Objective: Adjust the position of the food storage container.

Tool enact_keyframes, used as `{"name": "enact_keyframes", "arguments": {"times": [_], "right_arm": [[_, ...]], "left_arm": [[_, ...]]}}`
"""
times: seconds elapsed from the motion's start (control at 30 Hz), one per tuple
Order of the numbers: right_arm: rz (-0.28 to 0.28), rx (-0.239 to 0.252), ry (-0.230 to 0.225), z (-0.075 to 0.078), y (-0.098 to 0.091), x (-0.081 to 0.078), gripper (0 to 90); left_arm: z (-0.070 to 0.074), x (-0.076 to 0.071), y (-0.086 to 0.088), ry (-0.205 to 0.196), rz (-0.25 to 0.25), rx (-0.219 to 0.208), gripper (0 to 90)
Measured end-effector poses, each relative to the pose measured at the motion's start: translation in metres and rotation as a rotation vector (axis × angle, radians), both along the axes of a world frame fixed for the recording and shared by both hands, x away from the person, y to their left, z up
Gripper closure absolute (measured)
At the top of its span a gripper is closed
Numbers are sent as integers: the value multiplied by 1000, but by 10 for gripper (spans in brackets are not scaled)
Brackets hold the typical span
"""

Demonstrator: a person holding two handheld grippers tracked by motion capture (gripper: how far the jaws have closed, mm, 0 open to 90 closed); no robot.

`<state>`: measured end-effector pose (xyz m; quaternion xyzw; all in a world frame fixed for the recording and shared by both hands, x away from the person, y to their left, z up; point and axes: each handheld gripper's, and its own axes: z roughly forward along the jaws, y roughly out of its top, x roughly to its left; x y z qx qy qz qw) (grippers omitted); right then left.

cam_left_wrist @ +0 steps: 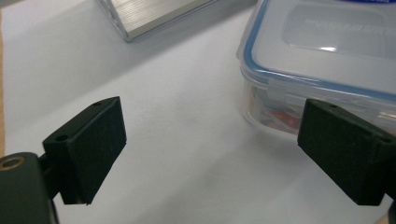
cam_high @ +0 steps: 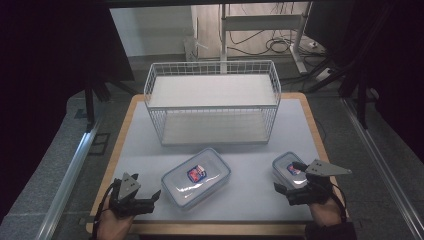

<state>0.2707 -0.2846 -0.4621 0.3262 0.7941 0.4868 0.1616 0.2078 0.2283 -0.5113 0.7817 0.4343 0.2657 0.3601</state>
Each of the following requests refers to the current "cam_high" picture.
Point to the white power strip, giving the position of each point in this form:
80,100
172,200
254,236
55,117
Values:
323,75

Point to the person's left hand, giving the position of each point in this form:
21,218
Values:
111,226

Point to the black metal stand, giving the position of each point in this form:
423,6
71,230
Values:
361,96
95,96

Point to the large clear plastic food container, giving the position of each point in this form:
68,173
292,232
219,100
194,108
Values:
181,190

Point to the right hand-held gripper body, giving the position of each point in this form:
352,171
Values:
320,168

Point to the black square floor plate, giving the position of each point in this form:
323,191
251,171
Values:
99,144

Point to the pale blue table mat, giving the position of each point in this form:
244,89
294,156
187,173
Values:
253,186

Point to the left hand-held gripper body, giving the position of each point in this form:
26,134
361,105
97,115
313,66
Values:
128,186

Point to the dark curtain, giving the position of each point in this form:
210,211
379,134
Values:
50,50

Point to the small clear plastic food container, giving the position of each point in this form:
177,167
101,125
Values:
283,166

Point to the aluminium rail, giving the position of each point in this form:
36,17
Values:
383,163
70,176

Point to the person's right hand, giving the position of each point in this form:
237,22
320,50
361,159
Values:
325,211

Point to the white metal desk frame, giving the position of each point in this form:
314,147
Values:
263,21

